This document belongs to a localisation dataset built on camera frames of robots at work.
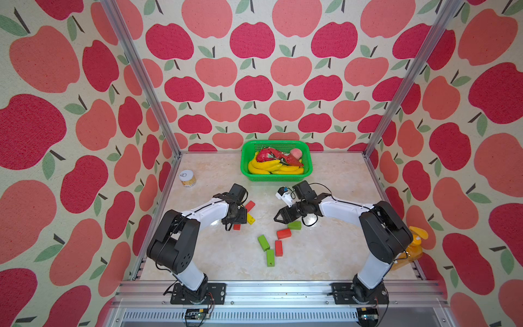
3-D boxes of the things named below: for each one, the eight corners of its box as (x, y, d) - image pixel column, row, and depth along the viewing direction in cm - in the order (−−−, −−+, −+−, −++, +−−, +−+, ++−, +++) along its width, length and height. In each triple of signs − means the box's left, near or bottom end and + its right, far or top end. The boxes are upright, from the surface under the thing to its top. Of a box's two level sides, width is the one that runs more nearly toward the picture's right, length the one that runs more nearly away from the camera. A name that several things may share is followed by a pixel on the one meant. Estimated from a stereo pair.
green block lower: (266, 266, 82) (266, 265, 81) (266, 251, 86) (266, 249, 85) (274, 266, 82) (275, 265, 81) (274, 251, 86) (274, 249, 85)
